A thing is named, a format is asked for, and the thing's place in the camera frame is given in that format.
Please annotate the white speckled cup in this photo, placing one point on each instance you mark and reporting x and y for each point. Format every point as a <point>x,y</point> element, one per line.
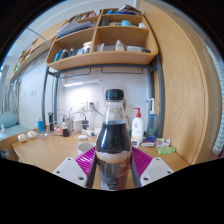
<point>85,147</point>

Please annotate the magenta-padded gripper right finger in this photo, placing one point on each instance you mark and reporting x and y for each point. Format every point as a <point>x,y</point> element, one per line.
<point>156,170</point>

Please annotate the blue flat box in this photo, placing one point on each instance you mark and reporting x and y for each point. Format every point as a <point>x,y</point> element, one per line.
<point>148,140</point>

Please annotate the tall black device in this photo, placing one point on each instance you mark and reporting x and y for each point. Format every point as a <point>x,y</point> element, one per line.
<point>51,122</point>

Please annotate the green striped white towel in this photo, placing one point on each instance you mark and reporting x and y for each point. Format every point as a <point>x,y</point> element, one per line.
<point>219,133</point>

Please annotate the small black jar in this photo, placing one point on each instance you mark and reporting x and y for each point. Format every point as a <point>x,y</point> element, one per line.
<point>66,132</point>

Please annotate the dark drink bottle black cap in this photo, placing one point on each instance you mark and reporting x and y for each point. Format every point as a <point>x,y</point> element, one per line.
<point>113,140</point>

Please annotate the green packet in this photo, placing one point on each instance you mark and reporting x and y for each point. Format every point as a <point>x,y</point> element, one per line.
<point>166,150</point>

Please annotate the teal cushion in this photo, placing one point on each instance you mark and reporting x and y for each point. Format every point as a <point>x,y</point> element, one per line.
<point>8,120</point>

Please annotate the small white round object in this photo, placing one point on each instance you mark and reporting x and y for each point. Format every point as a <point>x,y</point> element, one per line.
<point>32,134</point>
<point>22,137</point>

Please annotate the blue spray bottle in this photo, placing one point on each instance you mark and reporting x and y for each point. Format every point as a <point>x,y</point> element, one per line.
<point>152,123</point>

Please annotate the grey metal frame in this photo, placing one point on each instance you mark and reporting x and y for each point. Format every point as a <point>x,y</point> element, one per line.
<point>160,100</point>

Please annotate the white pump bottle red pump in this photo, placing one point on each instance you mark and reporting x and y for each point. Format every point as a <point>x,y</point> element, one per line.
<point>137,128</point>

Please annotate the wooden wardrobe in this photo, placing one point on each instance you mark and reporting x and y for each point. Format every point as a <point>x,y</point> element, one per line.
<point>190,83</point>

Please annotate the wooden shelf unit with items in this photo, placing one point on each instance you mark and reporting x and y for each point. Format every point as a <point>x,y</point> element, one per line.
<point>116,36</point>

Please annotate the small blue bottle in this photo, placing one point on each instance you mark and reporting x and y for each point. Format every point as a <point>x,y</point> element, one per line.
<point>40,126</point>

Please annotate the white oval gadget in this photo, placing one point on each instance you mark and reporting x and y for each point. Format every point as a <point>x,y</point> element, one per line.
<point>83,137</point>

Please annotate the small white digital clock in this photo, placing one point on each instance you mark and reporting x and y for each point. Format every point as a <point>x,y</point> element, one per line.
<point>134,143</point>

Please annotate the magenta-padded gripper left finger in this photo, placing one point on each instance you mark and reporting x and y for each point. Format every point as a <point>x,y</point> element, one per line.
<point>70,170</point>

